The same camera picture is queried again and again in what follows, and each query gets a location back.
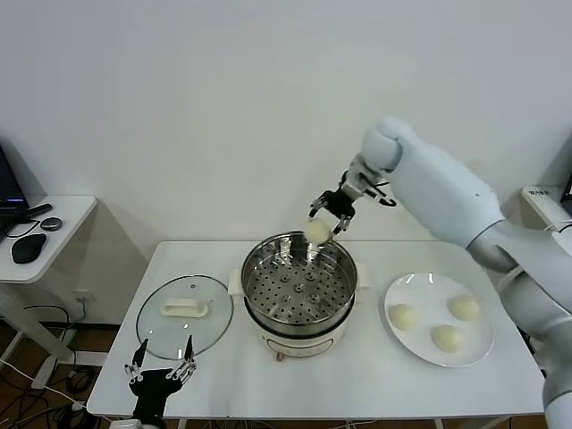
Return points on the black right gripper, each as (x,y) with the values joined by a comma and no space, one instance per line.
(338,202)

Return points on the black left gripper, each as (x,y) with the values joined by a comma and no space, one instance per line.
(154,386)

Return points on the white steamed baozi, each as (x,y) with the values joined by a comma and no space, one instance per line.
(465,307)
(403,317)
(447,338)
(318,231)

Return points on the black computer mouse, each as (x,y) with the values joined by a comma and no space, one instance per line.
(27,248)

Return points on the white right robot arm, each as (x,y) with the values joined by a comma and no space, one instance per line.
(447,192)

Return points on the perforated steel steamer basket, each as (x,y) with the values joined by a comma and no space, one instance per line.
(268,268)

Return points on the white floor power strip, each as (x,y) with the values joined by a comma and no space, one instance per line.
(78,406)

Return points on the white round plate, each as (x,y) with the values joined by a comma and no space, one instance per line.
(429,295)

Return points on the cream electric cooker base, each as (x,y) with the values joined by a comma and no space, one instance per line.
(299,344)

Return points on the white side table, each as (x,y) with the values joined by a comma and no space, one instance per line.
(67,214)

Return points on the black bar device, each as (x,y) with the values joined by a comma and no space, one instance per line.
(38,210)

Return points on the white desk with label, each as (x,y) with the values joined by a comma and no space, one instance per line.
(543,201)

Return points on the dark monitor edge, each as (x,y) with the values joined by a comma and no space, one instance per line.
(567,185)

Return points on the black monitor screen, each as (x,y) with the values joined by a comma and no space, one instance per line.
(9,179)

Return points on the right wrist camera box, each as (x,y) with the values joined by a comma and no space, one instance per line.
(357,172)

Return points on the white wall socket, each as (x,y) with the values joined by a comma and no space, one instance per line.
(81,296)

